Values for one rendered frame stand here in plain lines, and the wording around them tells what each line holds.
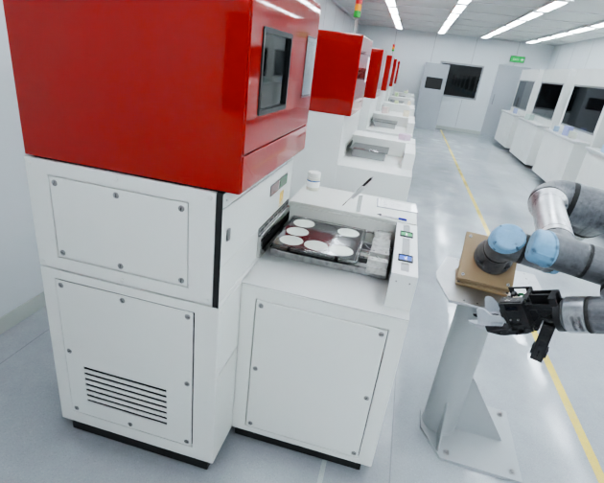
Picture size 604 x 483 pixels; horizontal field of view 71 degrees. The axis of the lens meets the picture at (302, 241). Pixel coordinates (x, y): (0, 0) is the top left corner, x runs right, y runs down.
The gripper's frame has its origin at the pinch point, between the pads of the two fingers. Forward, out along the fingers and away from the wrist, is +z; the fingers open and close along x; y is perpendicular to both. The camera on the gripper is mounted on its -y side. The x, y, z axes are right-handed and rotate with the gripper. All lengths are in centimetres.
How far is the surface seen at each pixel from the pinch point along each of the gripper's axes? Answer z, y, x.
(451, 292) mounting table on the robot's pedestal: 39, -23, -51
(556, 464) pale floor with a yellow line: 33, -129, -68
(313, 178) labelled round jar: 109, 35, -74
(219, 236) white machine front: 61, 42, 18
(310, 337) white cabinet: 70, -11, -1
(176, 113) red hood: 55, 79, 15
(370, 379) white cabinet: 58, -35, -8
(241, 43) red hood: 33, 85, 3
